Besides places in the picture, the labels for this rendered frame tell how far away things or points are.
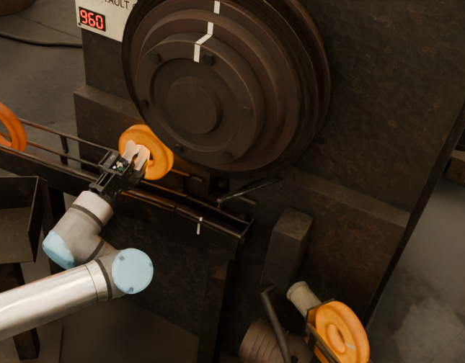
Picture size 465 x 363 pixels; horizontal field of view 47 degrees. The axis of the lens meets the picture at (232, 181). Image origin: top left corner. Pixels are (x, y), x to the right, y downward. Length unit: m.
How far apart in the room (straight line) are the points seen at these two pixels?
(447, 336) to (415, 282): 0.26
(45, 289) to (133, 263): 0.18
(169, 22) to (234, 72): 0.18
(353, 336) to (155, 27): 0.76
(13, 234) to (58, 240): 0.34
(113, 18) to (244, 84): 0.51
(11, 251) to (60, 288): 0.44
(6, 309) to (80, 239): 0.25
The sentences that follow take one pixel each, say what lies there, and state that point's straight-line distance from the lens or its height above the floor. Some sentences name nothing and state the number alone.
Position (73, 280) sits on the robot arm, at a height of 0.85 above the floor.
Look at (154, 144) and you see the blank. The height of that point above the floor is 0.88.
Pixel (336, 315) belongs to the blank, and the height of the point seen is 0.77.
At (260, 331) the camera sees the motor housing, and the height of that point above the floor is 0.53.
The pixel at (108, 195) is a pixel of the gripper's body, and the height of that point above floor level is 0.81.
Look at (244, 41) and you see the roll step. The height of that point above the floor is 1.26.
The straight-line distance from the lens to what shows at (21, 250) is 1.51.
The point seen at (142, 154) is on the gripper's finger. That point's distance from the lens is 1.36.
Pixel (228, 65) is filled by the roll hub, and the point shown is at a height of 1.23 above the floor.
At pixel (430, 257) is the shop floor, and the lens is 2.54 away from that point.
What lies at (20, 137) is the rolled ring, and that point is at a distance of 1.73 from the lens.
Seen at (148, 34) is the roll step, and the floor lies 1.21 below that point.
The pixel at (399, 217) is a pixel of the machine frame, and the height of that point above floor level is 0.87.
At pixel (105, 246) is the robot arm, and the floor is 0.77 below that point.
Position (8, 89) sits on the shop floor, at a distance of 3.26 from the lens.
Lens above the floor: 1.72
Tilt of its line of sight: 42 degrees down
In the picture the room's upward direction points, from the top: 8 degrees clockwise
